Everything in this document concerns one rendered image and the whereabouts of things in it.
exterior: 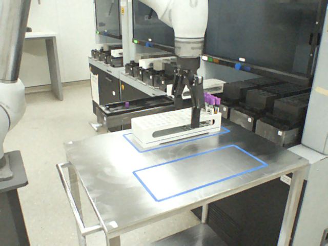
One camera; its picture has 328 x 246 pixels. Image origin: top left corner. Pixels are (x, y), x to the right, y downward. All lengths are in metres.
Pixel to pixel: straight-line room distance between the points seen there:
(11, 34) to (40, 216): 1.25
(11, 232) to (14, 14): 0.74
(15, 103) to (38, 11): 3.57
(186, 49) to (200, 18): 0.10
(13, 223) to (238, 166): 0.78
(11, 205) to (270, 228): 1.00
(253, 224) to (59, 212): 1.21
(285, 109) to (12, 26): 1.02
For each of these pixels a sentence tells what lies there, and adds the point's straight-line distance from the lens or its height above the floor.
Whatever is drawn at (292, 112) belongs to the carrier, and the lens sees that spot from 1.19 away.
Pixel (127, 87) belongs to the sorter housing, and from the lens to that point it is 2.28.
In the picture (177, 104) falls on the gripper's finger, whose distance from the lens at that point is 1.01.
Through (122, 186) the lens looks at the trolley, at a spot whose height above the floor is 0.82.
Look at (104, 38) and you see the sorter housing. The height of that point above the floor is 0.91.
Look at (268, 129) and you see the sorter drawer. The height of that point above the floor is 0.79.
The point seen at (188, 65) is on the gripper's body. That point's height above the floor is 1.05.
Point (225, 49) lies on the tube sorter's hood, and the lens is 1.41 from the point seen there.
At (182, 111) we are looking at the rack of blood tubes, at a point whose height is 0.88.
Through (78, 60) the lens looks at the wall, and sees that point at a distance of 4.83.
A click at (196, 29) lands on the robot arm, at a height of 1.16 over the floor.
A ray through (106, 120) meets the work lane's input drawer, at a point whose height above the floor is 0.79.
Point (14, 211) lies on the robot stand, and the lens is 1.15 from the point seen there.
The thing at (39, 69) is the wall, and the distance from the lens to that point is 4.74.
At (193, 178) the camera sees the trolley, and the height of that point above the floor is 0.82.
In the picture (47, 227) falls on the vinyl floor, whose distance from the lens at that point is 1.95.
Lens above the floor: 1.22
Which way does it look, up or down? 22 degrees down
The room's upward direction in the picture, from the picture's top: straight up
